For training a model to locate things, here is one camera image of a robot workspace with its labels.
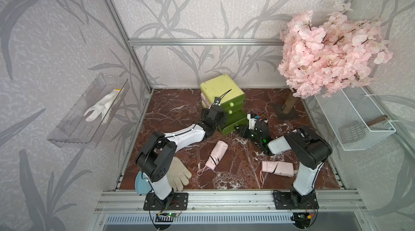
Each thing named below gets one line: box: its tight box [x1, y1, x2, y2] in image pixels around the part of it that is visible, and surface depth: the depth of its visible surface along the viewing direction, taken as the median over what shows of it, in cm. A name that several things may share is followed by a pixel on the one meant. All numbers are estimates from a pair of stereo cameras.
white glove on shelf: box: [83, 87, 126, 125], surface depth 68 cm
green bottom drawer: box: [218, 108, 249, 135], surface depth 95 cm
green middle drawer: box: [224, 102, 244, 115], surface depth 95 cm
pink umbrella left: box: [196, 139, 229, 176], surface depth 86 cm
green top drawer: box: [221, 93, 246, 111], surface depth 89 cm
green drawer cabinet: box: [199, 73, 249, 136], surface depth 95 cm
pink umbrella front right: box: [261, 160, 294, 178], surface depth 83 cm
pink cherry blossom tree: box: [278, 2, 393, 98], surface depth 65 cm
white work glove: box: [166, 156, 193, 193], surface depth 82 cm
